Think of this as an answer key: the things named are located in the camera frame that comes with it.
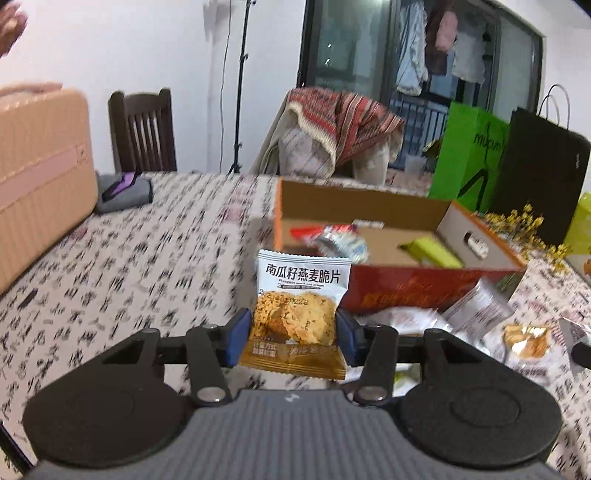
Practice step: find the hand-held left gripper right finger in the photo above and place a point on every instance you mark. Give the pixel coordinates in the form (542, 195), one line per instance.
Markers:
(346, 339)

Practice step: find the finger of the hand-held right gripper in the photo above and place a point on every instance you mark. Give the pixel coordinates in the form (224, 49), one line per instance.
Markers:
(583, 356)

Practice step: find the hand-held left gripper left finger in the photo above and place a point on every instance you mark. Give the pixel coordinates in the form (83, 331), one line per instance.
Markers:
(238, 337)

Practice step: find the white brown cookie packet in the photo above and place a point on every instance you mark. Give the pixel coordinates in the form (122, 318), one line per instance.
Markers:
(295, 286)

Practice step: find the orange cardboard box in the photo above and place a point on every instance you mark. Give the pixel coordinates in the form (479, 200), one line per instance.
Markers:
(401, 288)

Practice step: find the pile of cookie packets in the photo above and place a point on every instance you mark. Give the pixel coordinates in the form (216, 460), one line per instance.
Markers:
(480, 307)

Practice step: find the red silver snack packet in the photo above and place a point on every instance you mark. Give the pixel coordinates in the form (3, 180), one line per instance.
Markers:
(339, 242)

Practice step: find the green snack packet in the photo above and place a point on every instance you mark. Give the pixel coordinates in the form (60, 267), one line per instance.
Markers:
(434, 254)

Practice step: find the yellow-green gift box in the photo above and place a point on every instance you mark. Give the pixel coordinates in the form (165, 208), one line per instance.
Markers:
(582, 226)

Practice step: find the yellow flower branch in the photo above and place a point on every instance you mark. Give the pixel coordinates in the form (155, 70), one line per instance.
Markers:
(521, 221)

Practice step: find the grey purple pouch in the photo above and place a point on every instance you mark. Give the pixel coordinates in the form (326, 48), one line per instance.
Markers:
(131, 196)

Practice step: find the black paper bag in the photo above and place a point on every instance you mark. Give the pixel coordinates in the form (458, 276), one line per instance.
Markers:
(540, 175)

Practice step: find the chair draped with patterned cloth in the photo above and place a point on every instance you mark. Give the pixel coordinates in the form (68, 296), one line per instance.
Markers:
(300, 152)

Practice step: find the green paper bag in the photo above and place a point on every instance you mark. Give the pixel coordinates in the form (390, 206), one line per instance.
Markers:
(466, 157)

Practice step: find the red patterned throw cloth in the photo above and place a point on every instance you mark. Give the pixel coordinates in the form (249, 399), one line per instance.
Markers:
(360, 120)

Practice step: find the dark wooden chair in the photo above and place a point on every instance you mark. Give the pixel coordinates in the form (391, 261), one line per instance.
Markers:
(143, 134)

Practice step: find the studio light stand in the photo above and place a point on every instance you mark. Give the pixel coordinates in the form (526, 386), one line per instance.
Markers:
(239, 92)

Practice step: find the pink hard-shell suitcase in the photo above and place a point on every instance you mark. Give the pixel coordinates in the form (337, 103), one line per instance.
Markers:
(41, 175)

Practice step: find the black framed glass door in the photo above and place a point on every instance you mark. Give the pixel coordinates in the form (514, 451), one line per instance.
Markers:
(351, 69)

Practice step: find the light blue hanging shirt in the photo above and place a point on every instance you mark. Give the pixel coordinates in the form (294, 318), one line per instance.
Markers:
(411, 50)

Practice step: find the white hanging garment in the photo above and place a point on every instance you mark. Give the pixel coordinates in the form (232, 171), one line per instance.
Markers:
(471, 55)

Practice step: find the pink hanging garment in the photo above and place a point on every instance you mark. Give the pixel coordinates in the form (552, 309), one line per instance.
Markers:
(441, 37)

